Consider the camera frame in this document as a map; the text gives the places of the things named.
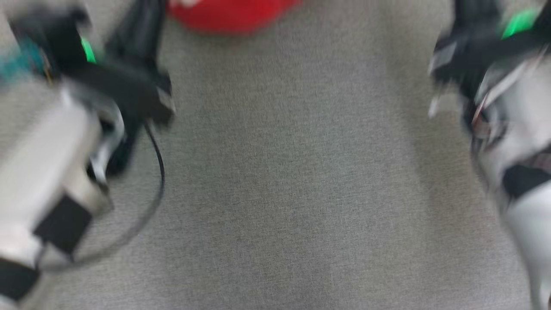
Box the grey fabric sofa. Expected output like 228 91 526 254
0 0 551 310

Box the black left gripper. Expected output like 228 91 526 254
60 0 175 126

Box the red Bulls basketball jersey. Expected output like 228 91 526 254
168 0 302 35

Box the thin black cable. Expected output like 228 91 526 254
39 123 166 272

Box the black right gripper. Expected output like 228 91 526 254
430 0 551 99

